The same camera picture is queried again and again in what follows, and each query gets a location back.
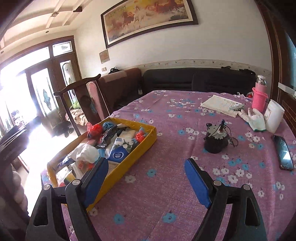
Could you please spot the small wall plaque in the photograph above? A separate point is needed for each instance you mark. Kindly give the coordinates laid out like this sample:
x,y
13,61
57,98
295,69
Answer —
x,y
104,56

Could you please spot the black sofa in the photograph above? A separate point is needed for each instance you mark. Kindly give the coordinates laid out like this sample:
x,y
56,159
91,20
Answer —
x,y
218,80

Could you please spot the black smartphone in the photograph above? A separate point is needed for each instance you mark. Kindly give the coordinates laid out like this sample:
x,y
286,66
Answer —
x,y
283,153

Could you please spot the framed horse painting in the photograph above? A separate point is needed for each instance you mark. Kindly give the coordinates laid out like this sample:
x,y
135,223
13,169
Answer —
x,y
129,19

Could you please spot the red plastic bag bundle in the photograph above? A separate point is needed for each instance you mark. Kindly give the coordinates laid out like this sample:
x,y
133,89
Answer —
x,y
94,131

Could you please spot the dark wooden chair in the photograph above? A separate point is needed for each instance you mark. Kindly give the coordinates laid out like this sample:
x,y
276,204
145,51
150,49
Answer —
x,y
94,113

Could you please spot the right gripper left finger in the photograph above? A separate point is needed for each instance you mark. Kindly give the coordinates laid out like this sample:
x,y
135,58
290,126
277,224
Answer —
x,y
47,222

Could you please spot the pink thermos bottle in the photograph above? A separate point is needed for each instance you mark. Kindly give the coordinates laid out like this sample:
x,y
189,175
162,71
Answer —
x,y
259,93

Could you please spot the black motor device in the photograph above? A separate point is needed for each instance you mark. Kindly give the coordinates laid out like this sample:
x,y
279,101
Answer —
x,y
218,137

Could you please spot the blue white tissue pack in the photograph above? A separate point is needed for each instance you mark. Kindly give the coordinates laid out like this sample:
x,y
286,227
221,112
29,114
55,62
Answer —
x,y
118,154

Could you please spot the wooden glass door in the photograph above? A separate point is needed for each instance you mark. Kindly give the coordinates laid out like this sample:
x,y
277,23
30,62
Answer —
x,y
29,80

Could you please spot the floral white tissue pack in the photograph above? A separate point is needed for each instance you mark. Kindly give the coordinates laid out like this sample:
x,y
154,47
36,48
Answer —
x,y
126,139

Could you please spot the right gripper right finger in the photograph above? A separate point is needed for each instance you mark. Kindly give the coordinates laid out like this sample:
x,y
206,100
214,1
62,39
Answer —
x,y
245,222

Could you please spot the white plastic jar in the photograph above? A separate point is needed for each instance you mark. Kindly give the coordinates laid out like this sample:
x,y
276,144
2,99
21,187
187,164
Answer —
x,y
273,116

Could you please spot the white work glove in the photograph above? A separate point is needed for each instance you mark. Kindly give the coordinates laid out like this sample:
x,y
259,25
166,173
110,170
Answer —
x,y
254,118

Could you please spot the red blue sponge pack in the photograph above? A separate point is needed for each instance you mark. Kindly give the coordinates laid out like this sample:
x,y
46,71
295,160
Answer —
x,y
64,181

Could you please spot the white plastic bag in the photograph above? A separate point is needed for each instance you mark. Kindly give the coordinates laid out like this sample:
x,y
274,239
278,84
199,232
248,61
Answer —
x,y
84,152

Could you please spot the white paper booklet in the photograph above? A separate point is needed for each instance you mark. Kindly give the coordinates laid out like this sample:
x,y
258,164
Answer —
x,y
221,104

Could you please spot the brown armchair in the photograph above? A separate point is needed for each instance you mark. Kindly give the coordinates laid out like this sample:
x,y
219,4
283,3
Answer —
x,y
120,88

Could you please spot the purple floral tablecloth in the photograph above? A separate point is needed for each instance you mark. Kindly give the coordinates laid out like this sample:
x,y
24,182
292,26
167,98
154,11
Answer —
x,y
154,199

